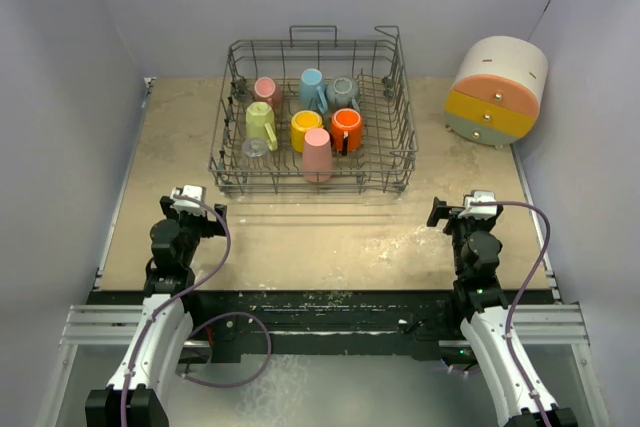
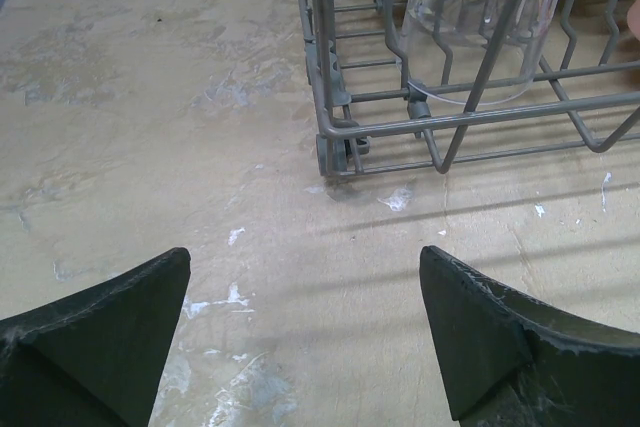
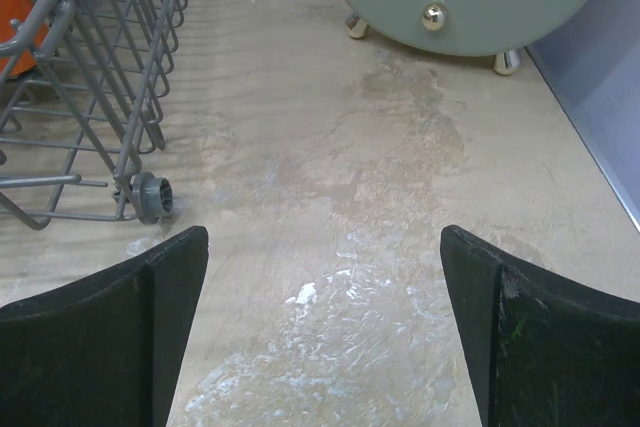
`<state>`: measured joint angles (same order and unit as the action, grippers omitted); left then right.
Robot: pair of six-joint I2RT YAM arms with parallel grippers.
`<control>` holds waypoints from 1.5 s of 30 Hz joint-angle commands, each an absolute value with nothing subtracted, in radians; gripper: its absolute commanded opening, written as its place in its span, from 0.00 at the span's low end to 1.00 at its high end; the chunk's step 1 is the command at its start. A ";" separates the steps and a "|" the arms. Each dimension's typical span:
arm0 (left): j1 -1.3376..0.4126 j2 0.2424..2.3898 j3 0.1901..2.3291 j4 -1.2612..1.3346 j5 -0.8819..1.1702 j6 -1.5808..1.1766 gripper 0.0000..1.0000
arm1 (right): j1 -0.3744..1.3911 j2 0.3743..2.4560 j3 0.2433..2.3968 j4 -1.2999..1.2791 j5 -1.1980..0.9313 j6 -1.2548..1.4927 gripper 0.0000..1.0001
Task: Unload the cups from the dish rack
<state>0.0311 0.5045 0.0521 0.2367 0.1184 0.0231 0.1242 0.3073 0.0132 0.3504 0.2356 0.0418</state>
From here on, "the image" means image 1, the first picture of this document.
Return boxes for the clear glass cup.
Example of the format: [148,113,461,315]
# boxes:
[242,137,270,159]

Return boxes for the light green faceted mug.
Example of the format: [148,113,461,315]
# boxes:
[245,101,278,151]

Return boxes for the tall pink tumbler cup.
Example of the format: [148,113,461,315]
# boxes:
[302,128,333,183]

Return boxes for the orange mug black handle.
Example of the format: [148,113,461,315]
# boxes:
[330,108,364,156]

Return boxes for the yellow mug black handle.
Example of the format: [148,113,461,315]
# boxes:
[290,110,323,153]

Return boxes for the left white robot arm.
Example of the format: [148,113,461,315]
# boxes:
[85,185,228,426]

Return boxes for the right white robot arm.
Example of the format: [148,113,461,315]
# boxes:
[426,190,578,426]

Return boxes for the round pastel drawer cabinet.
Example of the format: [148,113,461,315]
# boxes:
[444,36,548,148]

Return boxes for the small pink mug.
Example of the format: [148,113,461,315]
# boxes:
[253,76,283,109]

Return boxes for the grey mug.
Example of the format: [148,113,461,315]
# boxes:
[326,76,360,112]

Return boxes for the light blue mug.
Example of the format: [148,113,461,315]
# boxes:
[299,68,329,114]

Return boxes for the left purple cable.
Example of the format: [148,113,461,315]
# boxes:
[119,195,274,427]

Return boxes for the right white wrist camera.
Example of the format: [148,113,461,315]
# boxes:
[458,190,498,220]

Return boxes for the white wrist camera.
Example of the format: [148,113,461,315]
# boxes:
[458,190,498,220]
[170,184,206,216]

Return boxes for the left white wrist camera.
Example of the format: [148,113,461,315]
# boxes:
[170,184,206,216]

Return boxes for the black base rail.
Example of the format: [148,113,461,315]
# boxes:
[84,289,559,366]

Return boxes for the aluminium frame rail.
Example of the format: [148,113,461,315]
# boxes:
[61,304,590,345]

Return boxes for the grey wire dish rack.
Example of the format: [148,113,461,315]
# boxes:
[209,25,418,195]

